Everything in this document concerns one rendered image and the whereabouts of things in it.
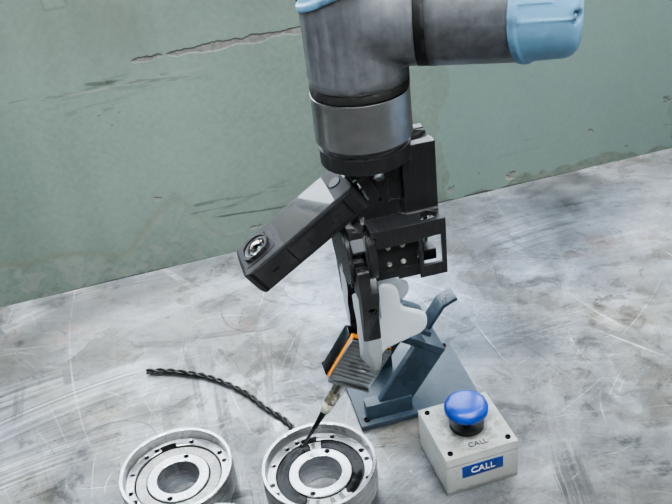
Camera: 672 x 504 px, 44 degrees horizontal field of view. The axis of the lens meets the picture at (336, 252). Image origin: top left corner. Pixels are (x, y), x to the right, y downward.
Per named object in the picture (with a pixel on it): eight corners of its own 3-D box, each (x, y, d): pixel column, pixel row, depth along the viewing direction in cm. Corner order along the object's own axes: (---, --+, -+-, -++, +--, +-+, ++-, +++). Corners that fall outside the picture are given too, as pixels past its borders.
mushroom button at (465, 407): (455, 461, 76) (454, 421, 73) (439, 431, 79) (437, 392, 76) (495, 449, 76) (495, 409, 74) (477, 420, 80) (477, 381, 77)
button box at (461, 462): (447, 497, 75) (446, 459, 73) (419, 444, 81) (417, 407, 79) (529, 472, 77) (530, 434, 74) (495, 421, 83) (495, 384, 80)
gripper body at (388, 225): (449, 281, 68) (443, 147, 61) (347, 304, 66) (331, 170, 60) (419, 235, 74) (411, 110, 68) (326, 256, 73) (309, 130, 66)
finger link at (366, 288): (386, 346, 68) (374, 250, 64) (368, 351, 67) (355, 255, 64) (371, 319, 72) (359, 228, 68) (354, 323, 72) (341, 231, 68)
